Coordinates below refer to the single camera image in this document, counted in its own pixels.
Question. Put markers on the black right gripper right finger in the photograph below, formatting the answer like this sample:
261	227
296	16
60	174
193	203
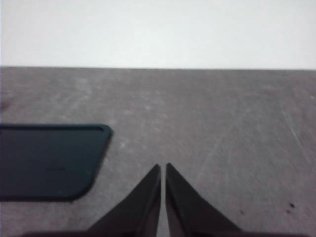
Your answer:
190	212

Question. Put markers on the dark rectangular tray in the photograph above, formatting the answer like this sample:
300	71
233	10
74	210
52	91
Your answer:
49	160

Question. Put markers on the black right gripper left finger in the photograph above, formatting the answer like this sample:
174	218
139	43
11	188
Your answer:
138	212

